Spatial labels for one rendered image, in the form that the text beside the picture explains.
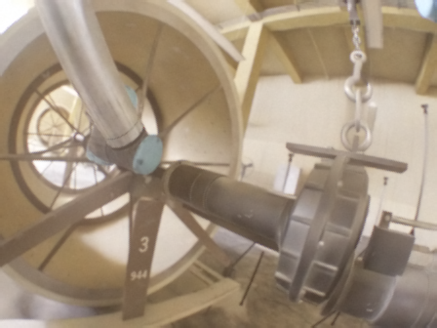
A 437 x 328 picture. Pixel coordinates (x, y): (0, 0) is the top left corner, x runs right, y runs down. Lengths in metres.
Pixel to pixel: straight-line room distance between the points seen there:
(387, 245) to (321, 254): 0.15
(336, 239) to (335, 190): 0.07
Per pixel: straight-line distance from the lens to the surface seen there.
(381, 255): 0.39
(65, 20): 0.33
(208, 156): 1.62
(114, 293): 1.21
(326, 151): 0.40
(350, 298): 0.39
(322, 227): 0.26
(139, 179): 0.73
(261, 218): 0.39
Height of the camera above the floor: 0.98
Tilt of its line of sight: 2 degrees up
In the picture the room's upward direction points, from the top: 15 degrees clockwise
